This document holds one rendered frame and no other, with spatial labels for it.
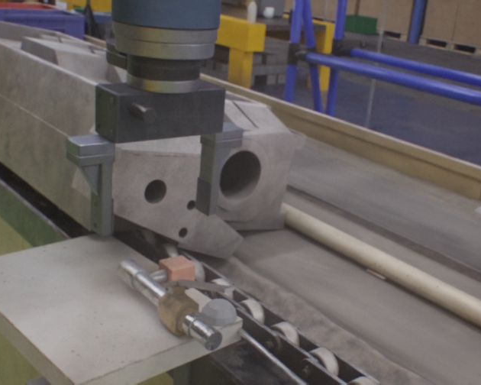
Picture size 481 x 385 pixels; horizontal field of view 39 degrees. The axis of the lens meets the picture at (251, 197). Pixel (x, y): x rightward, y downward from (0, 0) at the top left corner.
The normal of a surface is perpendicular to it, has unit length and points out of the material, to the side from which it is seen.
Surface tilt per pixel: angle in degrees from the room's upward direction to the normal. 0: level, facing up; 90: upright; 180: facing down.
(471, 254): 0
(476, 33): 90
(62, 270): 0
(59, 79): 80
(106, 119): 90
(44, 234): 90
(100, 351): 0
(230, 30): 90
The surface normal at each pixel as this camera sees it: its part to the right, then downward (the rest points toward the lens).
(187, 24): 0.49, 0.34
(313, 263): 0.09, -0.94
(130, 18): -0.54, 0.24
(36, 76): -0.75, -0.01
